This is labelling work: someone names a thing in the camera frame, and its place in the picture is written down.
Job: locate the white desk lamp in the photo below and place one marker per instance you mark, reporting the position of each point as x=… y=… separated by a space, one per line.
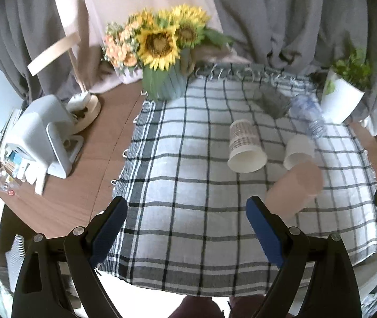
x=89 y=111

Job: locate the white plant pot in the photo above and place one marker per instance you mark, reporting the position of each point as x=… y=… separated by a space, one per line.
x=342 y=101

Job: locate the black and white checked cloth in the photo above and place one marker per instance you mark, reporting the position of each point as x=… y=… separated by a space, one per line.
x=191 y=172

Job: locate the striped cloth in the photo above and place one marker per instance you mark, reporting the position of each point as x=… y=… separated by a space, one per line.
x=16 y=258

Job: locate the white printed paper cup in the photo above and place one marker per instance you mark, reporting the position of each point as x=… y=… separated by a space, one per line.
x=244 y=142

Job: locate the grey cup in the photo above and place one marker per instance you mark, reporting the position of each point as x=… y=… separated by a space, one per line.
x=273 y=101

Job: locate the sunflower bunch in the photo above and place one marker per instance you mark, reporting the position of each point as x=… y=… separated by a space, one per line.
x=158 y=44

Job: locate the green leafy plant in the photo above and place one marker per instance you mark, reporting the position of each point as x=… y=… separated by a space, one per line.
x=354 y=68

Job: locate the small white cup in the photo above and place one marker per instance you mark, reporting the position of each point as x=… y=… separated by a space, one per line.
x=299 y=150

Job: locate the green ribbed vase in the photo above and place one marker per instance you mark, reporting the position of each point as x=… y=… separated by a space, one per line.
x=170 y=84

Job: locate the orange flower bunch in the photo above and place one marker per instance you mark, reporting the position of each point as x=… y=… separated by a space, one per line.
x=120 y=49

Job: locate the pink sheer curtain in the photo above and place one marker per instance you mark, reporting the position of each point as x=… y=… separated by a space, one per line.
x=108 y=0

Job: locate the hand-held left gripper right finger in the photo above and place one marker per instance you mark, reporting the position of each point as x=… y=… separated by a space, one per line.
x=262 y=230

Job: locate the white table appliance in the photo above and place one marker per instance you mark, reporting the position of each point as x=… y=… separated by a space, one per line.
x=39 y=129

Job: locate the grey curtain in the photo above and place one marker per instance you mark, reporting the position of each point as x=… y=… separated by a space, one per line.
x=291 y=16
x=26 y=33

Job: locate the pink cup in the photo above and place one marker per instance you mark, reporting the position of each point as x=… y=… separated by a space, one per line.
x=291 y=188

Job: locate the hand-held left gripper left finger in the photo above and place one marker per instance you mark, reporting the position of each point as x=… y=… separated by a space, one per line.
x=108 y=228

